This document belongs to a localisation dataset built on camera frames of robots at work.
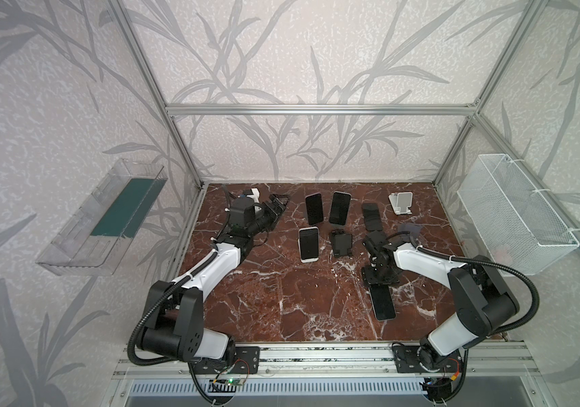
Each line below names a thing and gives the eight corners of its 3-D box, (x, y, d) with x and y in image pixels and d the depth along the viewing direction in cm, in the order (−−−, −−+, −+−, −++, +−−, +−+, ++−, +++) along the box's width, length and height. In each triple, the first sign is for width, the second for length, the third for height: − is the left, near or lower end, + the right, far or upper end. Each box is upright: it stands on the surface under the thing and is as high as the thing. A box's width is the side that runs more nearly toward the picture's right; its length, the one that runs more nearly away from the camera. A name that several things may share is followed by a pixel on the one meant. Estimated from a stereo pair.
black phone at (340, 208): (328, 225, 108) (331, 202, 96) (330, 214, 112) (333, 190, 100) (345, 228, 107) (350, 204, 95) (346, 216, 111) (351, 193, 99)
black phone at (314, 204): (308, 224, 107) (309, 204, 97) (305, 216, 110) (305, 195, 100) (322, 221, 108) (324, 201, 98) (319, 213, 111) (320, 192, 101)
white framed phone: (301, 263, 96) (300, 243, 85) (299, 249, 100) (298, 228, 89) (318, 261, 97) (320, 240, 85) (315, 247, 101) (317, 225, 89)
